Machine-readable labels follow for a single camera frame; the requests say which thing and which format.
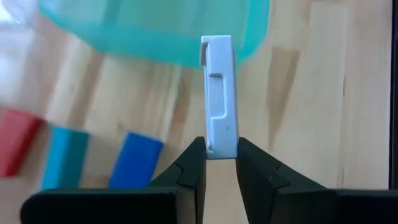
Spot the plain teal box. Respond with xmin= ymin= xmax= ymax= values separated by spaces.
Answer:
xmin=40 ymin=125 xmax=91 ymax=190

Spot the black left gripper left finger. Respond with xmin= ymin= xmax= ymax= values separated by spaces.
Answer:
xmin=20 ymin=136 xmax=208 ymax=224

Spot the teal translucent bin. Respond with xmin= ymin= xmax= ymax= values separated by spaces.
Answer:
xmin=37 ymin=0 xmax=272 ymax=68

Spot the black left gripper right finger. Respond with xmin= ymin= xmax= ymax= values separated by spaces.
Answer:
xmin=235 ymin=136 xmax=398 ymax=224

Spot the red box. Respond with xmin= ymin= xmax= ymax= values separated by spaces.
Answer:
xmin=0 ymin=106 xmax=44 ymax=179

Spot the blue box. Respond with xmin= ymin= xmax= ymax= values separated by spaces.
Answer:
xmin=108 ymin=131 xmax=165 ymax=190

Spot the black aluminium table frame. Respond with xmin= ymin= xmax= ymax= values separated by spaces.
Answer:
xmin=388 ymin=0 xmax=398 ymax=190

